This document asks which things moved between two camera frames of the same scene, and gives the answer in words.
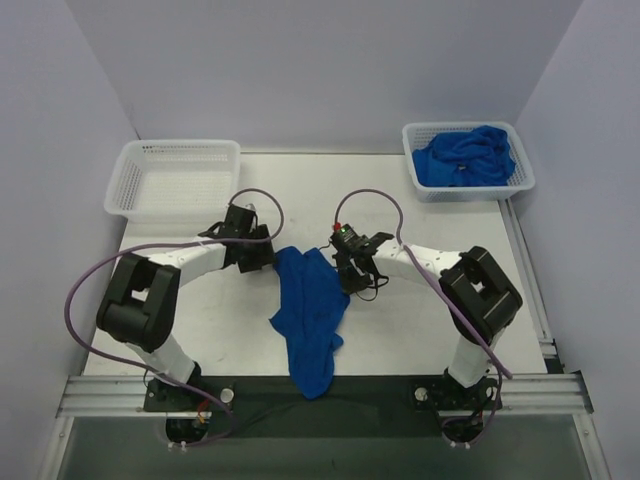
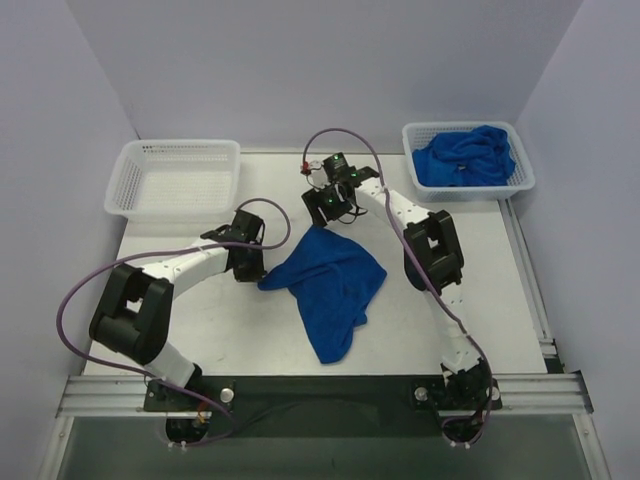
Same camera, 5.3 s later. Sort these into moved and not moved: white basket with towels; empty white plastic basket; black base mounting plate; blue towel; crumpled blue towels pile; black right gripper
Moved: blue towel; black right gripper
Not moved: crumpled blue towels pile; black base mounting plate; empty white plastic basket; white basket with towels
